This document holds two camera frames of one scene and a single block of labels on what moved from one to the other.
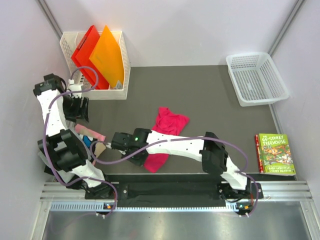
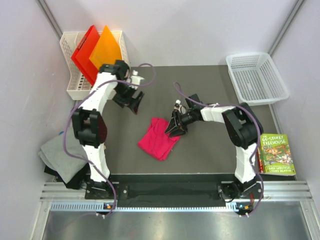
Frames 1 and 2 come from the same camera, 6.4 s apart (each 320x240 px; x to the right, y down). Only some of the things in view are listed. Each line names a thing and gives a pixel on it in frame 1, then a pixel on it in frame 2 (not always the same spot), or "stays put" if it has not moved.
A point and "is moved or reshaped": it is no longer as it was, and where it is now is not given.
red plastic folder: (81, 56) stays put
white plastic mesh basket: (255, 79) stays put
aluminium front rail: (66, 197) stays put
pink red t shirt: (166, 122) is moved or reshaped
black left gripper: (79, 113) → (133, 104)
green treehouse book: (273, 155) stays put
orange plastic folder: (107, 57) stays put
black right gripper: (141, 162) → (173, 123)
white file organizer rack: (69, 42) stays put
